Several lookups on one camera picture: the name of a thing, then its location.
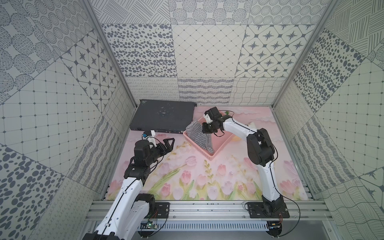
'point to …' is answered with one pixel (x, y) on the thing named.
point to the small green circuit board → (150, 225)
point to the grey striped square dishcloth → (194, 130)
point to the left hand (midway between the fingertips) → (165, 137)
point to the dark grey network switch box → (163, 116)
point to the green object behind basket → (227, 112)
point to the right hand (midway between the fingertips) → (203, 131)
